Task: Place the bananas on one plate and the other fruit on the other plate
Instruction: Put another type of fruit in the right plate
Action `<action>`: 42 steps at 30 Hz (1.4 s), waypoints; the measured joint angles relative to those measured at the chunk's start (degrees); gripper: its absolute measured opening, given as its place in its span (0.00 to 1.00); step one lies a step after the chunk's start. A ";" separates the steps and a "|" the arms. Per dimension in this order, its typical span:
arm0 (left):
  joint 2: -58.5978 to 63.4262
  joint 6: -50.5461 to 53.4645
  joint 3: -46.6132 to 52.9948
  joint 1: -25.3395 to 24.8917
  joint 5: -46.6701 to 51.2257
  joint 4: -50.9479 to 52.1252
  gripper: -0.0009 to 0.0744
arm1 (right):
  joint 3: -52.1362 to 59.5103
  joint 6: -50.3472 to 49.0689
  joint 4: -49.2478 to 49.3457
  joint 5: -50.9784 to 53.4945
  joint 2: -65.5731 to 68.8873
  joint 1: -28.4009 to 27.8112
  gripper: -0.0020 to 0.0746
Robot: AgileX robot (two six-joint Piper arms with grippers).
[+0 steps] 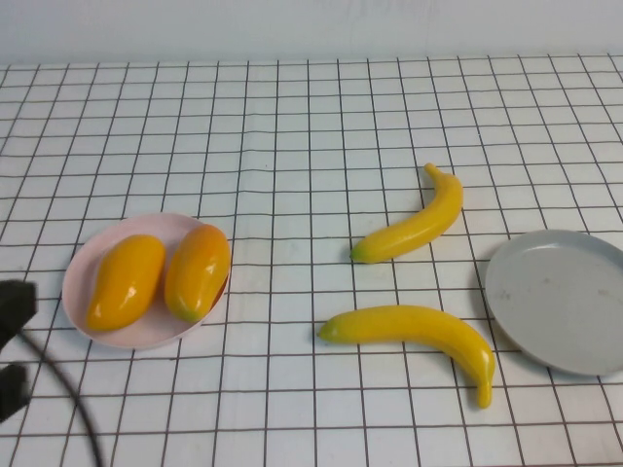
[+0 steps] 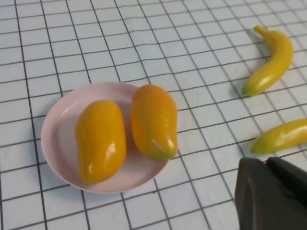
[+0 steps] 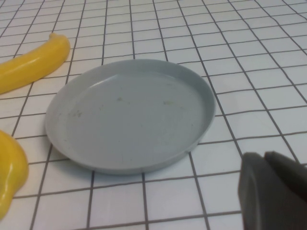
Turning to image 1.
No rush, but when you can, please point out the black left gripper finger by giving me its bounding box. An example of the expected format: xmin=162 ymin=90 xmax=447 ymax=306
xmin=0 ymin=363 xmax=28 ymax=423

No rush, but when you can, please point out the plain yellow-orange mango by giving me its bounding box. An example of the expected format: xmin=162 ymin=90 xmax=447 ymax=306
xmin=86 ymin=233 xmax=167 ymax=333

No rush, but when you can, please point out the orange mango with green tip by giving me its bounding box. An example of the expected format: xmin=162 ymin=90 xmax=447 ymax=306
xmin=164 ymin=224 xmax=232 ymax=324

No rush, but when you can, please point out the large yellow plastic banana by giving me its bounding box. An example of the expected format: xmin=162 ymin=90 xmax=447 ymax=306
xmin=318 ymin=305 xmax=496 ymax=411

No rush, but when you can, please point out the small yellow plastic banana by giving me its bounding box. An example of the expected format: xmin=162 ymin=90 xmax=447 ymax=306
xmin=349 ymin=162 xmax=465 ymax=266

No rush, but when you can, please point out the pink round plate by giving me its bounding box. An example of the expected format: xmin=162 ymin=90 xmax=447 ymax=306
xmin=61 ymin=212 xmax=231 ymax=350

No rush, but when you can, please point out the grey round plate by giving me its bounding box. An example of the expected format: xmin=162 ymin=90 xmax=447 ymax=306
xmin=485 ymin=229 xmax=623 ymax=377

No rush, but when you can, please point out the white black-grid tablecloth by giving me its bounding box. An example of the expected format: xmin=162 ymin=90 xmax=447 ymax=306
xmin=0 ymin=52 xmax=623 ymax=467

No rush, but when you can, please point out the long black camera cable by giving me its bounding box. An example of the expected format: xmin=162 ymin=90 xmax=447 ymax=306
xmin=17 ymin=330 xmax=106 ymax=467

